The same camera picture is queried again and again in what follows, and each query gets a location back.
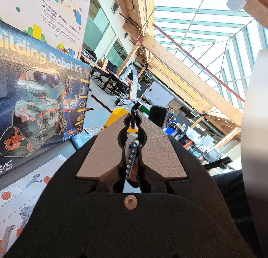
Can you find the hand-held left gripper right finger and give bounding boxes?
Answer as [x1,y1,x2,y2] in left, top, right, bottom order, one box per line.
[136,112,188,193]

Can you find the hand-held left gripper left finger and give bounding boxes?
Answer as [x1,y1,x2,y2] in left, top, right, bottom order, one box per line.
[76,113,128,193]

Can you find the grey holed building beam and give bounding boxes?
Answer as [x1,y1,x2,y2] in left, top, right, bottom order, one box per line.
[125,140,141,180]

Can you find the grey desk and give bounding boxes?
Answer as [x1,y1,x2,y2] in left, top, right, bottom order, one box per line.
[0,79,118,191]

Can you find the wood-topped background desk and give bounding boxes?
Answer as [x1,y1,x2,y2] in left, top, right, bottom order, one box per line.
[81,54,110,94]
[109,70,130,95]

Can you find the white whiteboard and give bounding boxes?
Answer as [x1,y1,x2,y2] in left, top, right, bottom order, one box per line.
[144,81,174,108]

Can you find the sticker sheet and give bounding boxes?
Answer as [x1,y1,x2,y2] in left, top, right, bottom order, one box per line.
[84,126,105,137]

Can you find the small blue booklet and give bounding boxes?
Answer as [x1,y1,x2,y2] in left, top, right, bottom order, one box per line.
[71,133,92,149]

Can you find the yellow plastic bin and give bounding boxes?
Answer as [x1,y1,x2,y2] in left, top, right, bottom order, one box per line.
[105,107,138,135]

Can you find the standing sign board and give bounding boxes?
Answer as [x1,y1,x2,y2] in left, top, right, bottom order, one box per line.
[129,64,138,101]

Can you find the black office chair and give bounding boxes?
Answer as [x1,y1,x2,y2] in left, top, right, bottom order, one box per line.
[202,156,233,170]

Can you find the robot kit box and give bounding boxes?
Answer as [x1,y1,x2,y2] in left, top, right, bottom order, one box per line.
[0,20,92,177]

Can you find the open instruction booklet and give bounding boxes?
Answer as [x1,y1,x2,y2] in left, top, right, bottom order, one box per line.
[0,154,67,256]

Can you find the white ceiling device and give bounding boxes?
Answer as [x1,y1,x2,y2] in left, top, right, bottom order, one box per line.
[226,0,248,12]

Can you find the instruction poster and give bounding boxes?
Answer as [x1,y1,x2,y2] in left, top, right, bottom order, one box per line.
[0,0,91,59]

